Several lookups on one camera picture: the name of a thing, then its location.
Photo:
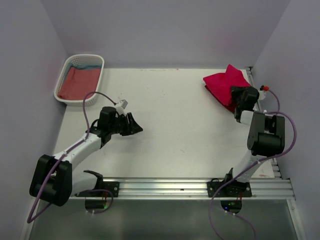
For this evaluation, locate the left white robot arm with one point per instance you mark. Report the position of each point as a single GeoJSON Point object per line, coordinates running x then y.
{"type": "Point", "coordinates": [53, 179]}

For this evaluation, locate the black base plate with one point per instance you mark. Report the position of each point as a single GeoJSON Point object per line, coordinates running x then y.
{"type": "Point", "coordinates": [232, 190]}
{"type": "Point", "coordinates": [111, 186]}

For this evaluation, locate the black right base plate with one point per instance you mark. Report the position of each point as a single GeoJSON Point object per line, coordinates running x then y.
{"type": "Point", "coordinates": [232, 190]}

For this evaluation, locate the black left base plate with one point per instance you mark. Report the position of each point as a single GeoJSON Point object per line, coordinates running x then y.
{"type": "Point", "coordinates": [111, 186]}

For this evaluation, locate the white perforated plastic basket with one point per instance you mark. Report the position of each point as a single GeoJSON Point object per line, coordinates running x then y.
{"type": "Point", "coordinates": [91, 98]}

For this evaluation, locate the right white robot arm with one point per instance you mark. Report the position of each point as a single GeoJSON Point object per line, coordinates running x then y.
{"type": "Point", "coordinates": [251, 161]}

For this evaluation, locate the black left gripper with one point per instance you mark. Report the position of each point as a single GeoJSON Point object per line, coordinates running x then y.
{"type": "Point", "coordinates": [131, 127]}

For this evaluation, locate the crimson red t-shirt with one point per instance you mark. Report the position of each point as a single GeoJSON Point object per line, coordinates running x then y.
{"type": "Point", "coordinates": [219, 84]}

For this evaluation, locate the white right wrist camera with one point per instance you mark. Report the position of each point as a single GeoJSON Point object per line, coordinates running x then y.
{"type": "Point", "coordinates": [263, 92]}

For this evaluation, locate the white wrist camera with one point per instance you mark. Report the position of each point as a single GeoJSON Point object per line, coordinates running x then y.
{"type": "Point", "coordinates": [263, 92]}
{"type": "Point", "coordinates": [121, 107]}

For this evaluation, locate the aluminium mounting rail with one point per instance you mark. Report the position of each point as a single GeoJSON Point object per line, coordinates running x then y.
{"type": "Point", "coordinates": [180, 188]}

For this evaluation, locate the dark red folded shirt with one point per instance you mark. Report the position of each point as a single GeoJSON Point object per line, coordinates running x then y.
{"type": "Point", "coordinates": [231, 107]}

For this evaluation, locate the light blue folded shirt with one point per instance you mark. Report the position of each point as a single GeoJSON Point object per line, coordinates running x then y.
{"type": "Point", "coordinates": [85, 66]}

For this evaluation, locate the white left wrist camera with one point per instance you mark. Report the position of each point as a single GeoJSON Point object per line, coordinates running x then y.
{"type": "Point", "coordinates": [121, 107]}

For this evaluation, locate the salmon pink folded shirt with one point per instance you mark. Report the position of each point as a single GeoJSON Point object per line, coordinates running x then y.
{"type": "Point", "coordinates": [78, 83]}

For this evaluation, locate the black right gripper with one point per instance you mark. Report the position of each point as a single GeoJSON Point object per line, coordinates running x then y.
{"type": "Point", "coordinates": [235, 91]}

